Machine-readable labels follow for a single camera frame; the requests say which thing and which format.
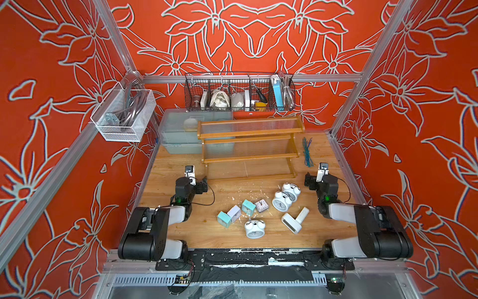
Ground translucent plastic storage box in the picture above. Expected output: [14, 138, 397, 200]
[159, 108, 233, 154]

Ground green blue twist ties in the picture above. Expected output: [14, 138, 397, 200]
[302, 137, 314, 168]

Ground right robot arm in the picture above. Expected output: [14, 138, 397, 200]
[304, 173, 413, 260]

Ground white digital clock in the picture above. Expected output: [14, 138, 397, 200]
[281, 213, 302, 234]

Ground white twin-bell clock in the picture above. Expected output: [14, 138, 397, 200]
[244, 219, 266, 239]
[272, 191, 293, 213]
[281, 183, 301, 203]

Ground white twin-bell clock front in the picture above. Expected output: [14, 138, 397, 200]
[244, 219, 266, 239]

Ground white cloth bundle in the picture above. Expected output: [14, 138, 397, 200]
[209, 90, 230, 109]

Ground black handled screwdriver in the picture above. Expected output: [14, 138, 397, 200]
[248, 75, 268, 104]

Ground white twin-bell clock middle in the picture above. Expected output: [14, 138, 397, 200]
[272, 191, 293, 213]

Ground black wire wall basket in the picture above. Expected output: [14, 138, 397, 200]
[184, 72, 296, 112]

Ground grey hoses in basket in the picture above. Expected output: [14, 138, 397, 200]
[111, 72, 149, 127]

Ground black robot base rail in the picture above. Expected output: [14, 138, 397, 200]
[155, 249, 355, 285]

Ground white mesh wall basket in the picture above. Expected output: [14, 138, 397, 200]
[90, 83, 156, 143]

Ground wooden two-tier shelf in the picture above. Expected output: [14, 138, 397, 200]
[197, 117, 305, 182]

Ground white square alarm clock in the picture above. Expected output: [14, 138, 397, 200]
[227, 205, 241, 223]

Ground light blue box in basket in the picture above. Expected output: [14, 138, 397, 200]
[271, 74, 284, 112]

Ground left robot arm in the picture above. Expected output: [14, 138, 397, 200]
[118, 177, 209, 262]

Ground white cylinder device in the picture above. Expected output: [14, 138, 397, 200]
[296, 207, 309, 224]

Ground white twin-bell clock rear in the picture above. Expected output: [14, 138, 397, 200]
[281, 183, 301, 203]

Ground mint square alarm clock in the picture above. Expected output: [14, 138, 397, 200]
[217, 211, 232, 228]

